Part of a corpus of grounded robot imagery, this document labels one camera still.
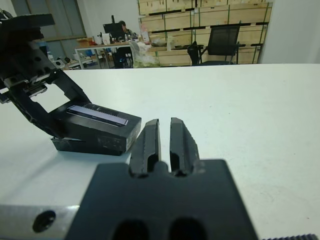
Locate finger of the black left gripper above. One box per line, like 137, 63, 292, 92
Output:
48, 69, 92, 105
8, 90, 66, 140

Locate white paper bag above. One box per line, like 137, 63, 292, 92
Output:
100, 32, 112, 46

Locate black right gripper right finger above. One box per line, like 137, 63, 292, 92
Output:
169, 116, 201, 178

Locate wooden crate stack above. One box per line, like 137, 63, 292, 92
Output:
136, 0, 274, 67

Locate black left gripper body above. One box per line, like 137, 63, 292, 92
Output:
0, 37, 56, 105

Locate black box lid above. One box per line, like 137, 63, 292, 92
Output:
47, 101, 143, 154

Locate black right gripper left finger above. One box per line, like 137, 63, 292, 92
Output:
129, 118, 164, 179

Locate brown carton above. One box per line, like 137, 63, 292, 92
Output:
75, 37, 95, 47

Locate black office chair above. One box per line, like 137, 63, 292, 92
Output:
186, 24, 247, 67

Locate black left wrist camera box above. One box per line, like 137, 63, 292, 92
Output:
0, 13, 56, 42

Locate pink package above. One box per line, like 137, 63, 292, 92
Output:
139, 23, 150, 42

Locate yellow-green plastic bag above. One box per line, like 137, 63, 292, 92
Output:
131, 41, 161, 69

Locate gray slatted cabinet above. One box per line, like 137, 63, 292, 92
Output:
11, 0, 87, 42

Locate white office desk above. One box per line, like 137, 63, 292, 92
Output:
74, 41, 134, 70

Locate person in dark clothes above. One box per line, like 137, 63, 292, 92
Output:
118, 20, 139, 39

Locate black monitor with stand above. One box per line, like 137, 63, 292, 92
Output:
102, 14, 125, 39

